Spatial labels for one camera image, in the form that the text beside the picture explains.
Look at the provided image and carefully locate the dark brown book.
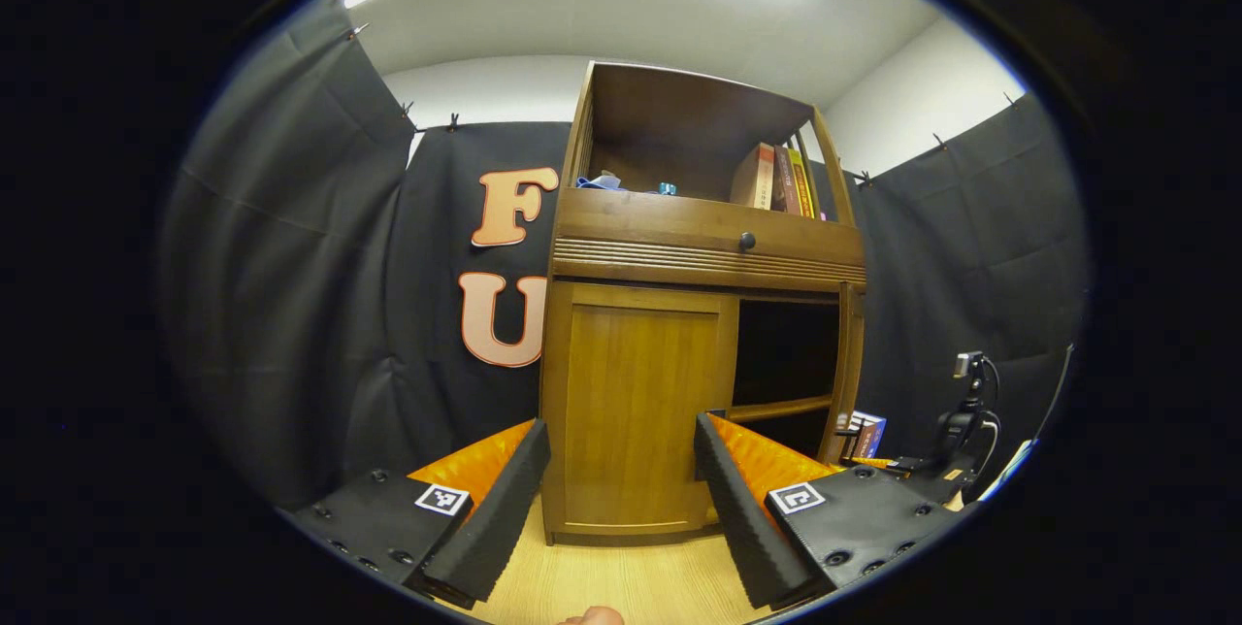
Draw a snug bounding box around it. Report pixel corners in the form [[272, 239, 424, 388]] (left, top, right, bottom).
[[771, 145, 802, 216]]

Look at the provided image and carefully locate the yellow book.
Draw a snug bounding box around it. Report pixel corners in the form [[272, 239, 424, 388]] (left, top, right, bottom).
[[787, 148, 818, 219]]

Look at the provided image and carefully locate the beige red book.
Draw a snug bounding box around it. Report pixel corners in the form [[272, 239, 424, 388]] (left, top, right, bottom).
[[730, 142, 777, 212]]

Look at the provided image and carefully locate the wooden double-door shoe cabinet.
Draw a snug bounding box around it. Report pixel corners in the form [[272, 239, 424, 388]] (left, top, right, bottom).
[[539, 60, 869, 548]]

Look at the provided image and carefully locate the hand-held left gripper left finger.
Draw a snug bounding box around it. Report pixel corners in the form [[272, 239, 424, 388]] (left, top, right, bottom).
[[288, 418, 552, 611]]

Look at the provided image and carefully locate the white flat panel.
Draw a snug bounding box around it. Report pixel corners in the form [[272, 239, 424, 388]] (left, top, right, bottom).
[[978, 439, 1037, 503]]

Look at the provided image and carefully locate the black backdrop cloth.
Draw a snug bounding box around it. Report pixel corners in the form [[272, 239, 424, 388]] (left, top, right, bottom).
[[160, 0, 1093, 510]]

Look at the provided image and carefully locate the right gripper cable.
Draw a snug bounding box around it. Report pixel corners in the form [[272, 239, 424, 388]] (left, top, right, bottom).
[[975, 358, 1004, 485]]

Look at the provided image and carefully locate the thin grey stand pole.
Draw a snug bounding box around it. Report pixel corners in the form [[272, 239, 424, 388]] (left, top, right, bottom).
[[1033, 344, 1076, 442]]

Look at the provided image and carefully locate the wooden cabinet door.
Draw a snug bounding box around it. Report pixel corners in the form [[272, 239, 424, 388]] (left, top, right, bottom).
[[541, 281, 740, 541], [818, 281, 867, 467]]

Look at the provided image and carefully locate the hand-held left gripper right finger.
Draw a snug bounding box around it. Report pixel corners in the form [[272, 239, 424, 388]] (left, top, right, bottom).
[[693, 412, 962, 611]]

